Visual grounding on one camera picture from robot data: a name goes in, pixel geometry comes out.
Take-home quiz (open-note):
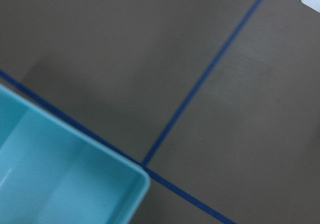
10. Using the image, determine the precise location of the light blue plastic bin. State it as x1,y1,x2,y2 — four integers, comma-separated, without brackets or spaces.
0,86,151,224

